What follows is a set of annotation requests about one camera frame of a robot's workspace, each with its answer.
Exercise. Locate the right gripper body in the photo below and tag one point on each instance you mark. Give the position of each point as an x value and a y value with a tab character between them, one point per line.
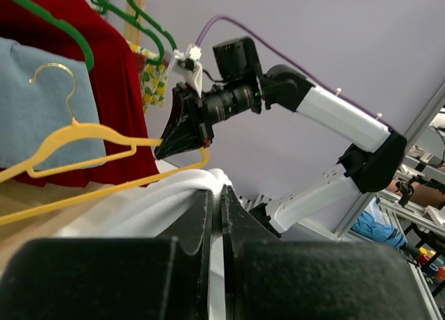
191	130

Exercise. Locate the light blue denim skirt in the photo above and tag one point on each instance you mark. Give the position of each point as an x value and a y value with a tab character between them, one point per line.
40	93

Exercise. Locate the red pleated skirt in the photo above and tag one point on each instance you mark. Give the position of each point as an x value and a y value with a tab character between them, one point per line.
114	81

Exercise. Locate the lemon print skirt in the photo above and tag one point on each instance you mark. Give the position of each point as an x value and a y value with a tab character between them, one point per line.
152	78

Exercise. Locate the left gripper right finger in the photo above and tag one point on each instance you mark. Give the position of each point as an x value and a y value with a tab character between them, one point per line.
267	278

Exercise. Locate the green hanger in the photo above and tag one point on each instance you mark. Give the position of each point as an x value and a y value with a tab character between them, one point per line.
134	20
62	25

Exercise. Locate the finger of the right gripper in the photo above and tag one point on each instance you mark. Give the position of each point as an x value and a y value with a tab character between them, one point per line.
167	146

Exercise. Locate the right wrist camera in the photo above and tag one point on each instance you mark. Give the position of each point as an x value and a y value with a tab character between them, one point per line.
187	63

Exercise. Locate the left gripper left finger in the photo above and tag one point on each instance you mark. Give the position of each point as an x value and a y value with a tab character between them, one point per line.
165	277

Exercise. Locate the white skirt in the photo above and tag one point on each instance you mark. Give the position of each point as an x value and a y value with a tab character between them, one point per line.
147	212

